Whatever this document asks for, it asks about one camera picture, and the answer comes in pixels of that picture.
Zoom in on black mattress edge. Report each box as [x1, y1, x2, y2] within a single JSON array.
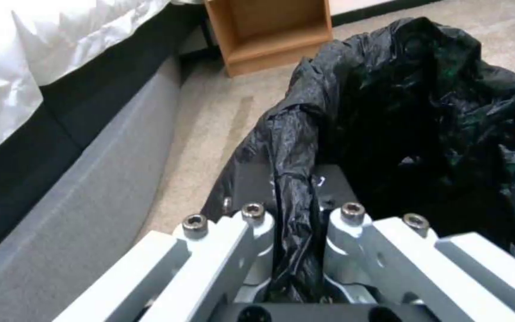
[[0, 0, 209, 210]]

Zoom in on grey fabric bed base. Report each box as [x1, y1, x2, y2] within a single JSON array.
[[0, 50, 196, 322]]

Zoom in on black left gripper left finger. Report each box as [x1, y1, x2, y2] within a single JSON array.
[[55, 166, 282, 322]]

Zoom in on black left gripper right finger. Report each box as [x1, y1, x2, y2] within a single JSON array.
[[316, 166, 515, 322]]

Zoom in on white crinkled bed sheet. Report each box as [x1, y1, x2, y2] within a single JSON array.
[[0, 0, 206, 163]]

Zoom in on open wooden bedside cabinet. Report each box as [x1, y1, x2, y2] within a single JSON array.
[[203, 0, 333, 77]]

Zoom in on trash bin with black bag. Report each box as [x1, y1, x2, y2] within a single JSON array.
[[212, 15, 515, 302]]

